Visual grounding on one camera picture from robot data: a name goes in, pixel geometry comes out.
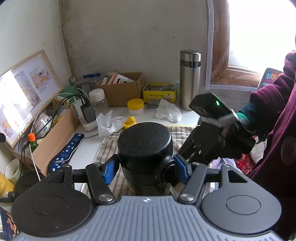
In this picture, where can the stainless steel thermos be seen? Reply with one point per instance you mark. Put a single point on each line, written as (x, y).
(190, 69)

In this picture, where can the striped beige towel mat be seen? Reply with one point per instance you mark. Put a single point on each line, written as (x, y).
(108, 194)

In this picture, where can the crumpled tissue near tin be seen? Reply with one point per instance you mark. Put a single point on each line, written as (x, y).
(169, 111)

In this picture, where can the black round stand base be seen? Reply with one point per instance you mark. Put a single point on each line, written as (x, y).
(25, 182)

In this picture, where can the black power adapter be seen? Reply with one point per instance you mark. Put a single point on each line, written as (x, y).
(88, 112)

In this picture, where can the black camera box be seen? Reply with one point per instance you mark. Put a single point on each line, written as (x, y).
(212, 110)

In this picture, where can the white lid clear jar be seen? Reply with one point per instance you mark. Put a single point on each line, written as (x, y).
(98, 99)

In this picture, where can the yellow cylinder canister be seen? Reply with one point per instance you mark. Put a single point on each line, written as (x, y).
(5, 186)

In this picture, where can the yellow rubber duck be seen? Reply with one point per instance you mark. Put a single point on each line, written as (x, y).
(131, 120)

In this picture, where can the green plastic container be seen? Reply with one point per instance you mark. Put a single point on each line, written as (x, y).
(71, 90)

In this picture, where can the long cardboard box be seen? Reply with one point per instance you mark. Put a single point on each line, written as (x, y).
(56, 139)

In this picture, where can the black articulated stand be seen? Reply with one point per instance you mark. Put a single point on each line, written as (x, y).
(12, 195)

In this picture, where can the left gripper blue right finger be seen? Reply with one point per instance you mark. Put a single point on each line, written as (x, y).
(186, 170)

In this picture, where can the small cardboard box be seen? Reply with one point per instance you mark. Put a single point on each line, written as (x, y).
(118, 95)

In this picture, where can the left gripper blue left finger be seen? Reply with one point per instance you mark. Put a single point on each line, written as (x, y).
(99, 173)

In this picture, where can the orange cap green bottle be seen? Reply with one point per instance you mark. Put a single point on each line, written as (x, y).
(32, 142)

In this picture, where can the black thermos bottle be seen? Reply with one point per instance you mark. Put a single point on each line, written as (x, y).
(146, 156)

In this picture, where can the yellow lid cream jar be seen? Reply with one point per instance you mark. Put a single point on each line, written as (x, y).
(135, 106)

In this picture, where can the yellow tin box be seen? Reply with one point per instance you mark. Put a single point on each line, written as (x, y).
(157, 92)

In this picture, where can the crumpled tissue near adapter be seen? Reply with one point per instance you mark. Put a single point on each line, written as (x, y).
(107, 124)

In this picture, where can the blue snack packet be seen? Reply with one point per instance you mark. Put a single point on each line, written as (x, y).
(8, 229)

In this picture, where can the framed baby photo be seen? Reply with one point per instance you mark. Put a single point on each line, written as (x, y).
(26, 89)

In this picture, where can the white ceramic cup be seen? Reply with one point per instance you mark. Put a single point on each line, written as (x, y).
(13, 171)

